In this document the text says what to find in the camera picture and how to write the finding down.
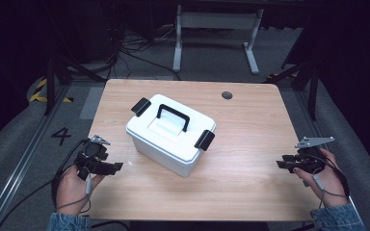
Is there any person's right hand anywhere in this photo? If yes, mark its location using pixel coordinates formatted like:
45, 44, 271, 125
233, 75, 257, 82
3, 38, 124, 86
292, 147, 350, 209

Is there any white plastic storage box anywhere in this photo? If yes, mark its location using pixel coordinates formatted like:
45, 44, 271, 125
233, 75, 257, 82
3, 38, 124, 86
125, 93, 217, 178

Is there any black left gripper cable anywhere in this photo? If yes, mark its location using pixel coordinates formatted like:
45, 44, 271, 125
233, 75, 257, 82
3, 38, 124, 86
0, 138, 92, 231

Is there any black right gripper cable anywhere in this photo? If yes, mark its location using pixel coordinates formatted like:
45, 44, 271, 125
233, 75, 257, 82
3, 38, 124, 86
302, 152, 351, 197

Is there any black floor cables bundle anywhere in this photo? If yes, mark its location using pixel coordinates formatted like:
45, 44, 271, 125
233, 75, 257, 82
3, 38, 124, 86
107, 23, 182, 82

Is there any black cable under table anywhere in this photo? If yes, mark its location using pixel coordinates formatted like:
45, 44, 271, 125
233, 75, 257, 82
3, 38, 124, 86
91, 219, 131, 230

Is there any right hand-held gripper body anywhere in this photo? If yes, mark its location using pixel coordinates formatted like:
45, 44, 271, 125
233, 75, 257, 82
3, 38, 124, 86
289, 136, 336, 175

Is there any yellow black floor tape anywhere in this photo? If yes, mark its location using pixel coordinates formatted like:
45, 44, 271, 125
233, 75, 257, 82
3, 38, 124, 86
28, 78, 75, 104

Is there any grey right gripper cable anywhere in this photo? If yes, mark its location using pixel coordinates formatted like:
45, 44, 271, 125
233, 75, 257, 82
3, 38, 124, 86
312, 173, 349, 210

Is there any black box handle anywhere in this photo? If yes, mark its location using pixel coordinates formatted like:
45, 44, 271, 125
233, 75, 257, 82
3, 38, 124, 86
155, 103, 191, 133

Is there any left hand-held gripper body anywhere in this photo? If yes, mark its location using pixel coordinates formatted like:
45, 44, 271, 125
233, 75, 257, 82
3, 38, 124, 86
73, 134, 112, 181

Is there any black tripod stand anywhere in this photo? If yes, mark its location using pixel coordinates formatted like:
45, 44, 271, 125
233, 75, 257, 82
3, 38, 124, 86
265, 57, 323, 122
43, 52, 108, 116

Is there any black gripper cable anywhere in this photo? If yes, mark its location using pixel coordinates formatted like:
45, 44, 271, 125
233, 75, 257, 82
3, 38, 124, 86
0, 138, 92, 231
302, 152, 351, 197

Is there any grey metal desk frame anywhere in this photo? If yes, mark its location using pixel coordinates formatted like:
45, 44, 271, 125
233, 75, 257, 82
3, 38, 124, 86
172, 4, 266, 76

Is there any black box latch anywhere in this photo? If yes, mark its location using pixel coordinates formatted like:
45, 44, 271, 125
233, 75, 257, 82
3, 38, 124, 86
194, 129, 217, 152
130, 97, 152, 117

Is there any person's left hand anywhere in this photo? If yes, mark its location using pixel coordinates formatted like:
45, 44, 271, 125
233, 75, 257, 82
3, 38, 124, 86
55, 165, 106, 217

